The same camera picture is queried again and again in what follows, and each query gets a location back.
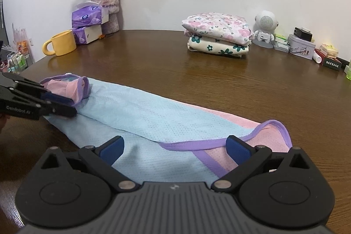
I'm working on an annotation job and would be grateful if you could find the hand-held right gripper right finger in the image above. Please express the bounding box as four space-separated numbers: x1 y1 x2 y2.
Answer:
211 135 312 193

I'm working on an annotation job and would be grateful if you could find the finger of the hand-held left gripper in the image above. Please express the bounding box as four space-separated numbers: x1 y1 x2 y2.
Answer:
37 103 78 118
0 72 76 106

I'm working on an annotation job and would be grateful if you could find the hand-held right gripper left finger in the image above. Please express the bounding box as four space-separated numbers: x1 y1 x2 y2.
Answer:
40 136 140 193

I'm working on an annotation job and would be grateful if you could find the pink and blue tank top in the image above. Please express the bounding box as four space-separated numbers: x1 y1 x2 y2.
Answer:
40 73 293 184

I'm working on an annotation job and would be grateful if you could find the yellow mug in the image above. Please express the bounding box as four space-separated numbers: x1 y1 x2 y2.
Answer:
42 30 77 57

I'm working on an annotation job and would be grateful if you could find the opened purple tissue pack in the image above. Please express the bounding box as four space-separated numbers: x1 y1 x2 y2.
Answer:
71 2 109 29

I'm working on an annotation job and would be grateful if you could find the fuzzy pink vase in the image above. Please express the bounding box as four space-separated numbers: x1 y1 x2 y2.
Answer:
90 0 121 34

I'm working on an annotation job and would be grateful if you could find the folded cream green-flower cloth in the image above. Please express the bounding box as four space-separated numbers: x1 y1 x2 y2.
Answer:
187 34 251 57

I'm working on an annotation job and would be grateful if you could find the green white small box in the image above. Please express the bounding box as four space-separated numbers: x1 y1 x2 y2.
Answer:
274 33 291 53

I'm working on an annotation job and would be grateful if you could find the grey tin box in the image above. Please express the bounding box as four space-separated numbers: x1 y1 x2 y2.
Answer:
288 34 316 60

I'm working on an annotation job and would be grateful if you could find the white tube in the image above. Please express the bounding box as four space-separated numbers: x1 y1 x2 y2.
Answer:
313 48 324 64

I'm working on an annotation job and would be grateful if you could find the folded pink floral cloth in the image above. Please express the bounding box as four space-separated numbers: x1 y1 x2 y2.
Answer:
182 13 254 45

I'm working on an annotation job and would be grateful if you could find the black box with white print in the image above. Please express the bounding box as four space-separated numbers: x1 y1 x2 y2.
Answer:
321 54 342 68

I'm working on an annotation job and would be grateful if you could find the white astronaut speaker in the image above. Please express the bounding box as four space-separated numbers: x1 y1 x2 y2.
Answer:
252 10 279 48

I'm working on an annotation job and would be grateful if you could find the black charger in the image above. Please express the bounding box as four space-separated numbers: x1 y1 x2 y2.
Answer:
294 27 313 43

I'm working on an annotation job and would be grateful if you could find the yellow round jar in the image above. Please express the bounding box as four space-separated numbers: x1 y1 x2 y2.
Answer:
319 43 339 57

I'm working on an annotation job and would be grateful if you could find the dark red flat box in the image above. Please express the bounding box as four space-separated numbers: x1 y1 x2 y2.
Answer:
315 49 351 68

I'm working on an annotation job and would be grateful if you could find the wire rack with bottles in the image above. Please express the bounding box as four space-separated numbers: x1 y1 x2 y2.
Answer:
0 21 36 74

